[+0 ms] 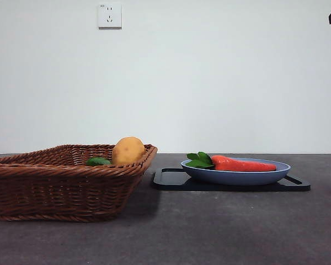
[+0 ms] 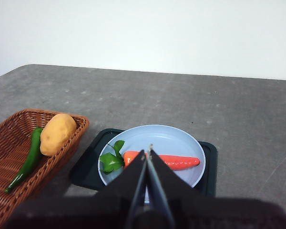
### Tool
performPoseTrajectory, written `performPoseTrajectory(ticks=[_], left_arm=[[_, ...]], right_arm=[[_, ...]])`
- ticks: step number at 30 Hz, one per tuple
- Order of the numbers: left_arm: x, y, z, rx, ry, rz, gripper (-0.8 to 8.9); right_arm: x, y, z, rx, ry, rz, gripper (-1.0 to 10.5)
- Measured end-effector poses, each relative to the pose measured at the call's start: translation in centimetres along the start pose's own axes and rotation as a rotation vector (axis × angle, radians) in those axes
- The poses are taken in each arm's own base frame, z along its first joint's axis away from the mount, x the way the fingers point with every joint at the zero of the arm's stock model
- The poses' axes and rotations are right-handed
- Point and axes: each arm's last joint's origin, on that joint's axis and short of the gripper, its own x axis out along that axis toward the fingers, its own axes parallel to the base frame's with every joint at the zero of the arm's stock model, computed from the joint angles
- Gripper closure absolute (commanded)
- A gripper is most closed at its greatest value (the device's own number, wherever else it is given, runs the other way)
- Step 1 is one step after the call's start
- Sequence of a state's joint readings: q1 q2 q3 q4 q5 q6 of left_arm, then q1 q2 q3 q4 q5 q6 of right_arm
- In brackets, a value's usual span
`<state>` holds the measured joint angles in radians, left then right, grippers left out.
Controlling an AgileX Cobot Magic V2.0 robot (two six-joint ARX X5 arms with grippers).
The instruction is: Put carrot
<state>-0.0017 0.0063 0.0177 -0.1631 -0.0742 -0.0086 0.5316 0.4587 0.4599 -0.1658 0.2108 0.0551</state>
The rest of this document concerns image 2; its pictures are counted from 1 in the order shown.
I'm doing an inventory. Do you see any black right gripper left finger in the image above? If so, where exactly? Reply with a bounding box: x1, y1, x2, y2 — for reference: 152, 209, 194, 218
4, 149, 148, 229

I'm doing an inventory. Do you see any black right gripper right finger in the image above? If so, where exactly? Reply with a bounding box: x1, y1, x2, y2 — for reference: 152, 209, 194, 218
147, 148, 286, 229

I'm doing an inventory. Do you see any orange carrot with green leaves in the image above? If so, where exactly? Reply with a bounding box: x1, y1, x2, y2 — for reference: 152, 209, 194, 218
99, 140, 201, 174

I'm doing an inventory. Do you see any black rectangular tray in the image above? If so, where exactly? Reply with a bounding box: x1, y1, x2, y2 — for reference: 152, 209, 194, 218
69, 128, 218, 198

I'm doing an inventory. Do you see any long green pepper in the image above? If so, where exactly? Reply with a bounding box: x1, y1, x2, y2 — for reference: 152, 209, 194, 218
4, 127, 44, 194

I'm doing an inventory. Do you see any yellow-brown potato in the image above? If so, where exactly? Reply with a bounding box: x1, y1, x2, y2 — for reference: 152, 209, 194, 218
40, 113, 77, 157

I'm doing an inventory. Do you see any light blue round plate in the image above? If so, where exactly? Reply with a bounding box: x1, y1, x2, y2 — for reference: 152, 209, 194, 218
97, 124, 207, 204

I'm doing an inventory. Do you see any brown wicker basket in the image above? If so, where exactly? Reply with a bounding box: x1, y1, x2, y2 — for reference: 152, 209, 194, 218
0, 109, 90, 229

